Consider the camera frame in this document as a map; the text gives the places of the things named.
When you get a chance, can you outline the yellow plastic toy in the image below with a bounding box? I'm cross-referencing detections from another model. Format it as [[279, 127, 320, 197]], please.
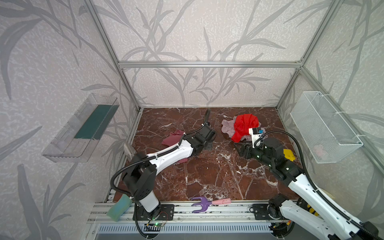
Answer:
[[284, 149, 296, 162]]

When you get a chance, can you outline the green circuit board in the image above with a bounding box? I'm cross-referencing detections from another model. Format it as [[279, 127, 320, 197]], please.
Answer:
[[146, 221, 167, 228]]

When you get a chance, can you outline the dark pink cloth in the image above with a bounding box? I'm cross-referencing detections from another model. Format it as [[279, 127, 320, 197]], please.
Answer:
[[162, 130, 193, 166]]

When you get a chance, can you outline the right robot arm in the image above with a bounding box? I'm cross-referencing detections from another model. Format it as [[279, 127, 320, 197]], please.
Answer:
[[235, 138, 380, 240]]

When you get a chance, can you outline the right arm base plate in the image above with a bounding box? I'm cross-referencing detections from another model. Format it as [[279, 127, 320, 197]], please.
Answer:
[[250, 204, 272, 221]]

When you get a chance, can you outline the red cloth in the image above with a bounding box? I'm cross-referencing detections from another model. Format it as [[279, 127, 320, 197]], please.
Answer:
[[232, 114, 259, 143]]

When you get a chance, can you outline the green sponge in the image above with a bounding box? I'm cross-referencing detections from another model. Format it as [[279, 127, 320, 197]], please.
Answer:
[[107, 195, 133, 222]]

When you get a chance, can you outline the light pink cloth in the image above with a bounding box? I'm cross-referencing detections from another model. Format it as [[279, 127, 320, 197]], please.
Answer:
[[222, 117, 266, 141]]

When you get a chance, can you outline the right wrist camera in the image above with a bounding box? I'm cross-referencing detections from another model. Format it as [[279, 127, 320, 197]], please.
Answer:
[[249, 127, 264, 143]]

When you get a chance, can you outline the white wire mesh basket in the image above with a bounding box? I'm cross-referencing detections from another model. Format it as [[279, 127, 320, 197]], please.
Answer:
[[291, 91, 364, 164]]

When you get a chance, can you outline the purple pink garden fork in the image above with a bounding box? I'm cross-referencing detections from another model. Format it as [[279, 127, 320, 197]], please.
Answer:
[[191, 197, 232, 214]]

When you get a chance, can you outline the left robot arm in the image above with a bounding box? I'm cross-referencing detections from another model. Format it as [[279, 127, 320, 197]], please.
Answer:
[[110, 122, 217, 214]]

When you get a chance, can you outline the clear plastic wall bin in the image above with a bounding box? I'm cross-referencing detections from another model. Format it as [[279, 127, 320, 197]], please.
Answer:
[[42, 94, 120, 163]]

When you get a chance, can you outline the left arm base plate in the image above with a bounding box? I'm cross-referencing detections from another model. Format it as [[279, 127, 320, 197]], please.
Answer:
[[133, 204, 175, 221]]

